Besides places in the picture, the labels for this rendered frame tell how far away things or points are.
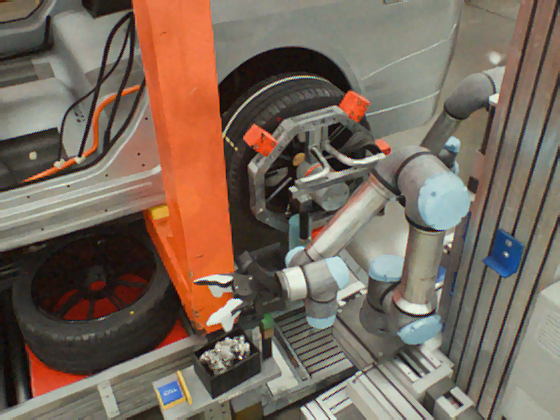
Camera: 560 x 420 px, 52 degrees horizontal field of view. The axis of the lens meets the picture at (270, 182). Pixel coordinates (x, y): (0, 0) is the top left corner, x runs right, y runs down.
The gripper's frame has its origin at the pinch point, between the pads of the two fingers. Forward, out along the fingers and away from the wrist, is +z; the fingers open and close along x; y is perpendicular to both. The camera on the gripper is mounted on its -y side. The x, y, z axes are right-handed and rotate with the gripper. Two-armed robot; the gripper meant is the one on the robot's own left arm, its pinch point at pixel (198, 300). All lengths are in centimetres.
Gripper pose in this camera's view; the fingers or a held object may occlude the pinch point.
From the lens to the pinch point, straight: 132.4
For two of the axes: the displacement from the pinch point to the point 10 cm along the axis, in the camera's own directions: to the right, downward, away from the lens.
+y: 0.7, 8.7, 4.8
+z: -9.5, 2.0, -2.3
